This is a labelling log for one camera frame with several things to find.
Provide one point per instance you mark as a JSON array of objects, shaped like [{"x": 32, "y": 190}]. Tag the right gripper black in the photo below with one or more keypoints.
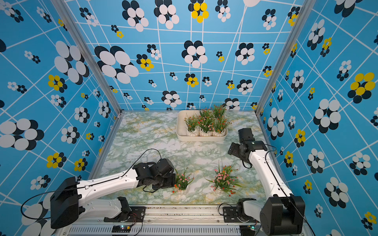
[{"x": 234, "y": 149}]

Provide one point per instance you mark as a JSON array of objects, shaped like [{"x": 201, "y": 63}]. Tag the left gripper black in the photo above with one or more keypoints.
[{"x": 172, "y": 183}]

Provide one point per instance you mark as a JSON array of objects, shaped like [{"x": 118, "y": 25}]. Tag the pink potted gypsophila front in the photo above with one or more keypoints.
[{"x": 182, "y": 181}]

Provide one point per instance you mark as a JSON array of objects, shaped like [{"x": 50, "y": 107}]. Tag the pink potted gypsophila large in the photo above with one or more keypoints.
[{"x": 226, "y": 179}]

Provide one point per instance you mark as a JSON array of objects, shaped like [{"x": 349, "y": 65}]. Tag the orange potted gypsophila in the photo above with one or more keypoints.
[{"x": 220, "y": 127}]

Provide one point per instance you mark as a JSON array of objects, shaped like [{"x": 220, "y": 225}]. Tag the red potted gypsophila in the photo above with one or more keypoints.
[
  {"x": 192, "y": 125},
  {"x": 218, "y": 111},
  {"x": 205, "y": 124}
]

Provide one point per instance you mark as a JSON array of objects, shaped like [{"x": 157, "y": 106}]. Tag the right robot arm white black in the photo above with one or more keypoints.
[{"x": 283, "y": 213}]

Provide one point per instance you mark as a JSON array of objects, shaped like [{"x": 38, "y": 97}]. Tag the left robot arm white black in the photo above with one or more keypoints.
[{"x": 75, "y": 200}]

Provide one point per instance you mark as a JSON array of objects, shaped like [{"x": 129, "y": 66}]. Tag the white plastic storage box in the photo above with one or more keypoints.
[{"x": 181, "y": 129}]

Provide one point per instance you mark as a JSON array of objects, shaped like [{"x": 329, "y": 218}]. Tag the left controller board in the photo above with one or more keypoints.
[{"x": 121, "y": 229}]

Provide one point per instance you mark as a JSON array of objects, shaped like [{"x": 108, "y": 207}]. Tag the controller board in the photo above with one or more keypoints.
[
  {"x": 247, "y": 230},
  {"x": 121, "y": 229}
]

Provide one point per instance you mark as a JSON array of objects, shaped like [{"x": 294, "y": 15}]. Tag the right controller board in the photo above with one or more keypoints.
[{"x": 247, "y": 230}]

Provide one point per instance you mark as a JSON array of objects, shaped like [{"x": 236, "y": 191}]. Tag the aluminium front rail frame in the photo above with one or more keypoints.
[{"x": 165, "y": 220}]

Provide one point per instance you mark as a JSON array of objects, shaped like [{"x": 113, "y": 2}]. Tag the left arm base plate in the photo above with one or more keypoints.
[{"x": 135, "y": 214}]

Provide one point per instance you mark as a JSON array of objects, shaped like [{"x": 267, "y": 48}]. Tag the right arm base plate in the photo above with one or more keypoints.
[{"x": 230, "y": 215}]

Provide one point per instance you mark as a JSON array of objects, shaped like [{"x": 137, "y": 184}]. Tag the right aluminium corner post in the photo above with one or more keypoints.
[{"x": 291, "y": 40}]

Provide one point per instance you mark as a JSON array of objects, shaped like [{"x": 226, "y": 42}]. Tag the aluminium corner post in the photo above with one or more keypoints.
[
  {"x": 291, "y": 40},
  {"x": 78, "y": 38}
]

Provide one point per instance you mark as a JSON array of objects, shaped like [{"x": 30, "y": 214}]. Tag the left aluminium corner post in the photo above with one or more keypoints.
[{"x": 78, "y": 38}]

